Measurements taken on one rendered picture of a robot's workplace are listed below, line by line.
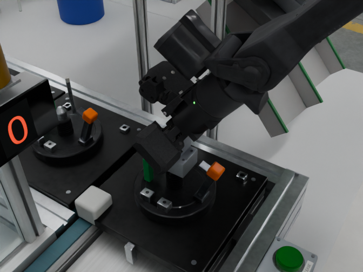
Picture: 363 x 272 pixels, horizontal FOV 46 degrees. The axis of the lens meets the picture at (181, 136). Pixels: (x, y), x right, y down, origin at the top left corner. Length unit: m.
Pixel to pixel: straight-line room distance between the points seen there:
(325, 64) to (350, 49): 2.29
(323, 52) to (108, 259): 0.64
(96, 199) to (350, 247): 0.47
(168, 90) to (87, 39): 0.90
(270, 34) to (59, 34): 1.11
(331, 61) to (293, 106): 0.18
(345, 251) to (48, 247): 0.52
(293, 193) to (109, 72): 0.69
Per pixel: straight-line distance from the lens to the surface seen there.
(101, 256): 0.74
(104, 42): 1.42
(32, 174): 0.82
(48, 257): 0.72
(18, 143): 0.55
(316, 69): 1.01
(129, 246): 0.68
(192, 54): 0.51
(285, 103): 0.88
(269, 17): 0.72
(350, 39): 3.47
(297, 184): 0.79
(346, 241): 0.87
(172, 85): 0.58
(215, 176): 0.64
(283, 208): 0.75
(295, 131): 1.06
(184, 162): 0.65
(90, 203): 0.71
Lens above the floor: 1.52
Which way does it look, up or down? 41 degrees down
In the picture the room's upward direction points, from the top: 1 degrees counter-clockwise
